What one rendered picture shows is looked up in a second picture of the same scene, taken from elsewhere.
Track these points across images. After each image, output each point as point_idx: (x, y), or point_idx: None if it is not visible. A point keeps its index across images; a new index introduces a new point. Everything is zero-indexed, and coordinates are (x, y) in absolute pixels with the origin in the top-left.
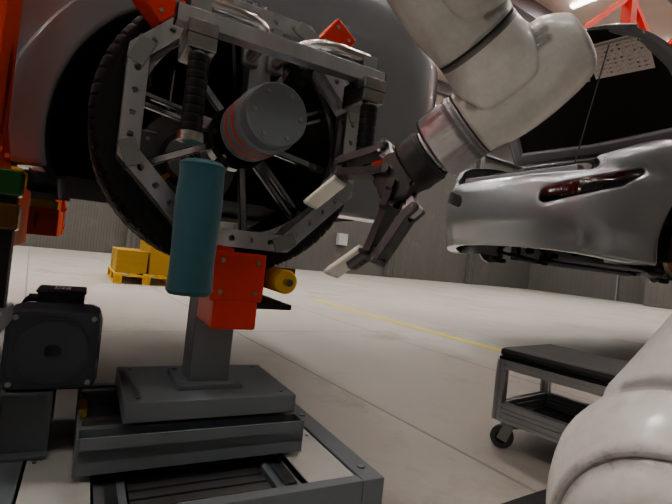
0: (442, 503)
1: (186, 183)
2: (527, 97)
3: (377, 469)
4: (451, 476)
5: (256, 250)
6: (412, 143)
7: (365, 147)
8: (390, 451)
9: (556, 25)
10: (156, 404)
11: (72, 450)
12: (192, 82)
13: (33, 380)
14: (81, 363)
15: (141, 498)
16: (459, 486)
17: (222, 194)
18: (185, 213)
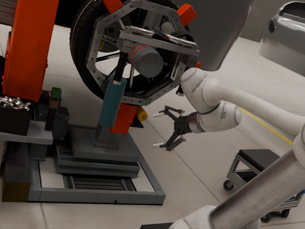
0: (187, 208)
1: (111, 88)
2: (216, 127)
3: (166, 188)
4: (196, 197)
5: None
6: (185, 121)
7: (174, 108)
8: (175, 181)
9: (228, 113)
10: (86, 152)
11: (52, 159)
12: (120, 64)
13: None
14: (61, 132)
15: (78, 183)
16: (197, 202)
17: (124, 91)
18: (109, 98)
